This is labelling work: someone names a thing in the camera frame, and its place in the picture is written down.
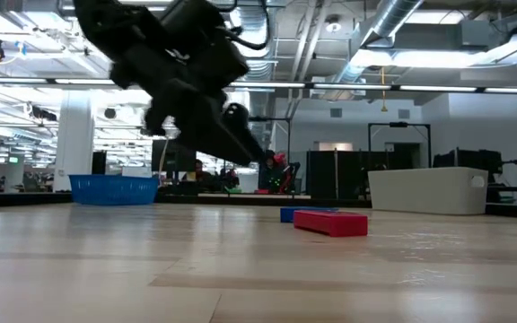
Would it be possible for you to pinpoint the red black chair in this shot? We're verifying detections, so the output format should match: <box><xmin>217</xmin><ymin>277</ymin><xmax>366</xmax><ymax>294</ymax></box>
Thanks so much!
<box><xmin>272</xmin><ymin>152</ymin><xmax>302</xmax><ymax>194</ymax></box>

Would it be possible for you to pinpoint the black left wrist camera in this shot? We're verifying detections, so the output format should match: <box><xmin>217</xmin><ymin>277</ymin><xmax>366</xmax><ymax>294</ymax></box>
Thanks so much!
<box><xmin>159</xmin><ymin>0</ymin><xmax>241</xmax><ymax>59</ymax></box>

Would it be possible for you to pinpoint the black partition cabinet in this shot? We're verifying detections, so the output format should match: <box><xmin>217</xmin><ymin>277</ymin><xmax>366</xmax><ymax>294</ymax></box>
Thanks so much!
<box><xmin>305</xmin><ymin>150</ymin><xmax>421</xmax><ymax>201</ymax></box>

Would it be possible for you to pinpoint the blue plastic basket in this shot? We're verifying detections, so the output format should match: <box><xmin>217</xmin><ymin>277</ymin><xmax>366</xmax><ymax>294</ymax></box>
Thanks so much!
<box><xmin>68</xmin><ymin>174</ymin><xmax>160</xmax><ymax>206</ymax></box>

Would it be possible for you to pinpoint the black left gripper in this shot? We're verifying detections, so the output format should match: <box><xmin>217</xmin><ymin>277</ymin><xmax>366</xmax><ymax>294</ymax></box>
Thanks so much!
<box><xmin>110</xmin><ymin>39</ymin><xmax>267</xmax><ymax>166</ymax></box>

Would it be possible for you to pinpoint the yellow hanging cord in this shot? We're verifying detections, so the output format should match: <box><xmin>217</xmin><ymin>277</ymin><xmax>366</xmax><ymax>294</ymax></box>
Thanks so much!
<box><xmin>379</xmin><ymin>66</ymin><xmax>389</xmax><ymax>113</ymax></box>

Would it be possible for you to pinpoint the white box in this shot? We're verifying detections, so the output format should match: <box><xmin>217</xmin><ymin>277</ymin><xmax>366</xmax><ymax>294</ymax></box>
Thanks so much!
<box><xmin>121</xmin><ymin>165</ymin><xmax>153</xmax><ymax>179</ymax></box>

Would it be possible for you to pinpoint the blue rectangular block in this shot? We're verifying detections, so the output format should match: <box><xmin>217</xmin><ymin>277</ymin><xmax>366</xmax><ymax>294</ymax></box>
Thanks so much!
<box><xmin>279</xmin><ymin>205</ymin><xmax>340</xmax><ymax>224</ymax></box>

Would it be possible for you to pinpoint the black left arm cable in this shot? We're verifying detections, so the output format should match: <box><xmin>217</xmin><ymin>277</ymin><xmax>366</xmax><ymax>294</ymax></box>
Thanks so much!
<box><xmin>222</xmin><ymin>0</ymin><xmax>272</xmax><ymax>51</ymax></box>

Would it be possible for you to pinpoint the white plastic bin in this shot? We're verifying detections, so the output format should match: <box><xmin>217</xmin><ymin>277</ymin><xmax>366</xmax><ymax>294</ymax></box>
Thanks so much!
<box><xmin>367</xmin><ymin>166</ymin><xmax>489</xmax><ymax>216</ymax></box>

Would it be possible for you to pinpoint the black metal table frame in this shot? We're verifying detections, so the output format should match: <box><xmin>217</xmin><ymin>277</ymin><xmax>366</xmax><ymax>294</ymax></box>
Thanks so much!
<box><xmin>0</xmin><ymin>190</ymin><xmax>517</xmax><ymax>215</ymax></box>

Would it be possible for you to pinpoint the person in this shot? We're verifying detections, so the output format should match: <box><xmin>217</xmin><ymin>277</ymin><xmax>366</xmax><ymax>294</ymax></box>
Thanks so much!
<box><xmin>186</xmin><ymin>159</ymin><xmax>213</xmax><ymax>183</ymax></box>
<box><xmin>258</xmin><ymin>150</ymin><xmax>286</xmax><ymax>194</ymax></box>

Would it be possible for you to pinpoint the black ceiling light track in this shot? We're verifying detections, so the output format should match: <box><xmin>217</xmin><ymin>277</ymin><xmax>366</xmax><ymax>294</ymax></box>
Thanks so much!
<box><xmin>0</xmin><ymin>75</ymin><xmax>517</xmax><ymax>95</ymax></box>

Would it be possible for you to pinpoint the black gantry frame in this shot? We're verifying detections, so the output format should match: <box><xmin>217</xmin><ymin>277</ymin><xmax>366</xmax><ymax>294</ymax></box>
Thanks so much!
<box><xmin>247</xmin><ymin>116</ymin><xmax>292</xmax><ymax>180</ymax></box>
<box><xmin>367</xmin><ymin>121</ymin><xmax>433</xmax><ymax>170</ymax></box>

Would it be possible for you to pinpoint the red rectangular block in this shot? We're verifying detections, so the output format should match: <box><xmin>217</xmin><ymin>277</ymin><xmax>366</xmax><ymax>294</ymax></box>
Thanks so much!
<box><xmin>293</xmin><ymin>209</ymin><xmax>370</xmax><ymax>238</ymax></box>

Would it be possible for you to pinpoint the wooden desk top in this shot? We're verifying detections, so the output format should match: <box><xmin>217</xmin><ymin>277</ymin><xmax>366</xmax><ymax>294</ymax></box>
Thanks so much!
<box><xmin>197</xmin><ymin>192</ymin><xmax>312</xmax><ymax>201</ymax></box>

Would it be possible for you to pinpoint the silver ventilation duct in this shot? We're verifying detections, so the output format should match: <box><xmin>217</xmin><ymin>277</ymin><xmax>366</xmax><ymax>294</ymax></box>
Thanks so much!
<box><xmin>229</xmin><ymin>4</ymin><xmax>280</xmax><ymax>82</ymax></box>
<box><xmin>329</xmin><ymin>0</ymin><xmax>421</xmax><ymax>84</ymax></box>

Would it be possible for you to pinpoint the dark cabinet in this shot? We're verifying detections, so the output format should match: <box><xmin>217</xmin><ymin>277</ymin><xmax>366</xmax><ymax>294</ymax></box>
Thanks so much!
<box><xmin>433</xmin><ymin>148</ymin><xmax>504</xmax><ymax>171</ymax></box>

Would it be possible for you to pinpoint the white pillar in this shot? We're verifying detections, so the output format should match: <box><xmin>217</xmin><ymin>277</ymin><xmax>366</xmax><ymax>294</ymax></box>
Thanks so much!
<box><xmin>53</xmin><ymin>89</ymin><xmax>96</xmax><ymax>193</ymax></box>

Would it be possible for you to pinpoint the black monitor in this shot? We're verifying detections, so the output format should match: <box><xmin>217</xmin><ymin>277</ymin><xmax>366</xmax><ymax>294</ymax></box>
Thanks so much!
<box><xmin>151</xmin><ymin>138</ymin><xmax>197</xmax><ymax>174</ymax></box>

